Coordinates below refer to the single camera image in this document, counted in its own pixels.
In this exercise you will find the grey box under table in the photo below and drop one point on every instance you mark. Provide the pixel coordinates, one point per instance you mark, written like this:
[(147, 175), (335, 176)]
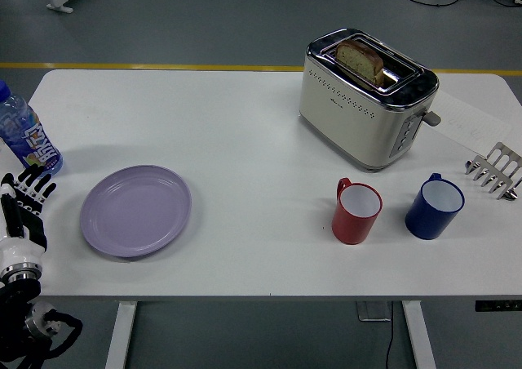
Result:
[(373, 312)]

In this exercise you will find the cream and chrome toaster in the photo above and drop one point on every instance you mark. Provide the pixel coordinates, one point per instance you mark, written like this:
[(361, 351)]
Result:
[(346, 120)]

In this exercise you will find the brown bread slice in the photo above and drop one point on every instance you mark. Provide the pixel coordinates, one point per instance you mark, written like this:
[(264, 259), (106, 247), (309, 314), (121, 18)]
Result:
[(359, 59)]

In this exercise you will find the blue mug white inside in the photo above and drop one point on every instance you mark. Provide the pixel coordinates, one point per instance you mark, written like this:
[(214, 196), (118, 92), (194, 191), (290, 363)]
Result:
[(426, 224)]

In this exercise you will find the red mug white inside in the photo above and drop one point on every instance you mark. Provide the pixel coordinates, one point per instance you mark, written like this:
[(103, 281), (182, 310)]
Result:
[(350, 228)]

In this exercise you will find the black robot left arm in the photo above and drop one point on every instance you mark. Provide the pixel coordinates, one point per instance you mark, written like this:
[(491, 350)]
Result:
[(16, 295)]

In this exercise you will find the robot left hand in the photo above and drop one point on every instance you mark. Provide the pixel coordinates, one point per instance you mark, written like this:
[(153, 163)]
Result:
[(16, 250)]

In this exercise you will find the black table control panel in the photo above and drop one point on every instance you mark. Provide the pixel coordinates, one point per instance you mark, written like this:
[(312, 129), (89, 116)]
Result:
[(499, 305)]

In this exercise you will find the white table leg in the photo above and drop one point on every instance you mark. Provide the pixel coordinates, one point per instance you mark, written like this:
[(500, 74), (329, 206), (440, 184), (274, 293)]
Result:
[(418, 336), (121, 336)]

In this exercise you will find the lilac round plate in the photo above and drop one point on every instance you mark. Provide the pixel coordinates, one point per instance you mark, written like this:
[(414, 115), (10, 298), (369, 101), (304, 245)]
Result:
[(135, 212)]

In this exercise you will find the blue-labelled drink bottle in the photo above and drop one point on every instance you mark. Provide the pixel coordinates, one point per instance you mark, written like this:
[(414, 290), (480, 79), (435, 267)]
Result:
[(34, 144)]

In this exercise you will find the metal toast rack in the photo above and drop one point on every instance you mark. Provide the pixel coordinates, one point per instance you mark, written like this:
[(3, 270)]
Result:
[(499, 169)]

